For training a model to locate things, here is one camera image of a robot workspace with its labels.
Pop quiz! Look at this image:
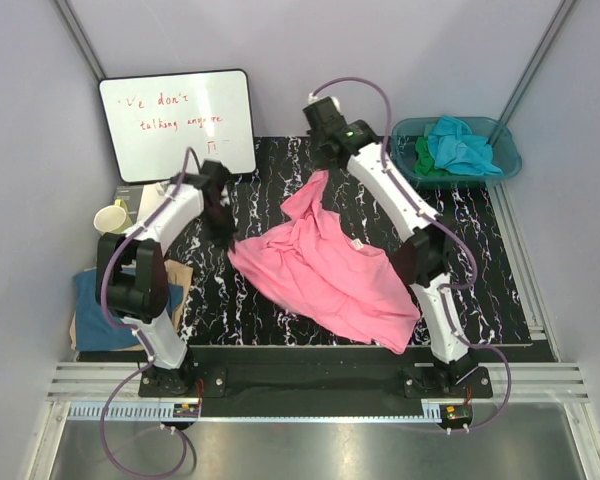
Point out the grey white booklet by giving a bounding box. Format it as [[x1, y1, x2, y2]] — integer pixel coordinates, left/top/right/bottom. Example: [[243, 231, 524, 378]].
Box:
[[114, 181, 170, 223]]

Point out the white whiteboard black frame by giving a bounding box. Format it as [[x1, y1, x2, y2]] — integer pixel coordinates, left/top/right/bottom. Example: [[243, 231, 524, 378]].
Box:
[[99, 69, 256, 184]]

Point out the green t shirt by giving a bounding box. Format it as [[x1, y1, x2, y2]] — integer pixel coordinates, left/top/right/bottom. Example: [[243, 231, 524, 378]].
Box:
[[414, 136, 451, 178]]

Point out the teal plastic basin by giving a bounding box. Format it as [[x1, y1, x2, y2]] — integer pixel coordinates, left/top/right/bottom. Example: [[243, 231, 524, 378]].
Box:
[[391, 117, 522, 189]]

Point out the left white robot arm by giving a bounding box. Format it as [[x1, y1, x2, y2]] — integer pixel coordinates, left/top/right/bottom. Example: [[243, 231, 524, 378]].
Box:
[[95, 160, 236, 396]]

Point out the folded blue t shirt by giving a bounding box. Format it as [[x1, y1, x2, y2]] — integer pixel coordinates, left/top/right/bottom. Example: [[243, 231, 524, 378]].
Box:
[[73, 269, 170, 352]]

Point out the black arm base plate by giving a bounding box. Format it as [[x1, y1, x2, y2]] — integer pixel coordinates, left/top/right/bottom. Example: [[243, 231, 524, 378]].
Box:
[[139, 346, 493, 421]]

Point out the aluminium extrusion rail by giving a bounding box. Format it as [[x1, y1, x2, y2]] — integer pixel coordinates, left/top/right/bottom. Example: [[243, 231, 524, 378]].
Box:
[[49, 362, 588, 403]]

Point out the white slotted cable duct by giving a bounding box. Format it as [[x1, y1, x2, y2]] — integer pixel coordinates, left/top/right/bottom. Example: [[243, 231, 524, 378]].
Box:
[[68, 402, 451, 422]]

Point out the purple cable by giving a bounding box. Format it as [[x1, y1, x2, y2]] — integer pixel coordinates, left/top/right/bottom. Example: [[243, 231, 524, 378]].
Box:
[[99, 145, 206, 476], [309, 75, 514, 434]]

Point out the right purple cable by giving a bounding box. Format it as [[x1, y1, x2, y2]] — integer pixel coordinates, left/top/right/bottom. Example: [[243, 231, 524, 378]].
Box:
[[309, 75, 514, 434]]

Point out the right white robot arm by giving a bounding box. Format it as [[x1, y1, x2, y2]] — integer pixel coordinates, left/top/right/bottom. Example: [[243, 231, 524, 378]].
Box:
[[303, 95, 478, 397]]

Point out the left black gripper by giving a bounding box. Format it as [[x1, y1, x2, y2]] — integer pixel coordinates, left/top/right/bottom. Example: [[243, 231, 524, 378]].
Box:
[[199, 200, 239, 253]]

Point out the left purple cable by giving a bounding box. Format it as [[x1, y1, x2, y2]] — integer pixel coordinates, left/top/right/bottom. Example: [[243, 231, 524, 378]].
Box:
[[99, 145, 206, 476]]

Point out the turquoise t shirt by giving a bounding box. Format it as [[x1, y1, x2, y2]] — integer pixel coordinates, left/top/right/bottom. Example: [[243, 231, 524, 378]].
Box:
[[426, 116, 503, 176]]

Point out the pink t shirt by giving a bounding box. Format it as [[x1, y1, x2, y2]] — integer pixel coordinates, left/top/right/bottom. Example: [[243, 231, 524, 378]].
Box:
[[228, 171, 420, 354]]

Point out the yellow green mug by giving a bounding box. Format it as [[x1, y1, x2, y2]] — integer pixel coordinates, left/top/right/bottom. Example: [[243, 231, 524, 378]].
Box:
[[93, 199, 132, 235]]

